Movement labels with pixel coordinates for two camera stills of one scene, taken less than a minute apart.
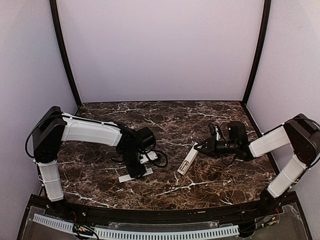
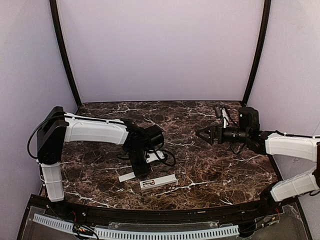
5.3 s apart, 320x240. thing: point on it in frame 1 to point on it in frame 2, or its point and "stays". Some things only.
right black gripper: (212, 145) to (218, 134)
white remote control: (188, 159) to (157, 182)
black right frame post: (266, 16) stays
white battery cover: (127, 177) stays
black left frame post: (53, 5) stays
